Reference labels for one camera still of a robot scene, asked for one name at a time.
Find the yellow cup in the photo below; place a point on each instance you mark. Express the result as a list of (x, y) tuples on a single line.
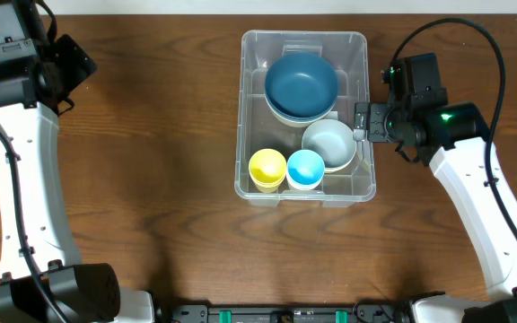
[(269, 187), (267, 166)]

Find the light blue cup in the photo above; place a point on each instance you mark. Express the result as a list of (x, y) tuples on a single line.
[(305, 167)]

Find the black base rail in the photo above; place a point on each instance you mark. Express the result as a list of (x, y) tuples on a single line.
[(362, 312)]

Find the cream beige bowl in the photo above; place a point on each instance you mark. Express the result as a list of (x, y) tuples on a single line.
[(293, 121)]

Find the grey small bowl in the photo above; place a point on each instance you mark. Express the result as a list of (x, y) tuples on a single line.
[(331, 139)]

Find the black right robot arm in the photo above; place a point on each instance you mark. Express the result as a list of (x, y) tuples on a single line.
[(453, 142)]

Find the cream white cup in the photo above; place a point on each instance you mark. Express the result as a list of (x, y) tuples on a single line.
[(298, 186)]

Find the clear plastic storage container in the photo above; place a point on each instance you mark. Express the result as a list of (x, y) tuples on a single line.
[(258, 127)]

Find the dark blue bowl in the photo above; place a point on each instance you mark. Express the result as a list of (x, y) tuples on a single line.
[(302, 85), (331, 114)]

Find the yellow cup front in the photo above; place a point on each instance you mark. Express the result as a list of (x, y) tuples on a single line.
[(269, 187)]

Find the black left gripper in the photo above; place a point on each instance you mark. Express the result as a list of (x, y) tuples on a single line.
[(78, 59)]

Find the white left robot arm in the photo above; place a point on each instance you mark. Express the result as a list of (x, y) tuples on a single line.
[(42, 275)]

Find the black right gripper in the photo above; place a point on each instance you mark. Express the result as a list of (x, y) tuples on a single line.
[(380, 132)]

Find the white small bowl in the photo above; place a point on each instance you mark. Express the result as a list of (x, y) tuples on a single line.
[(341, 166)]

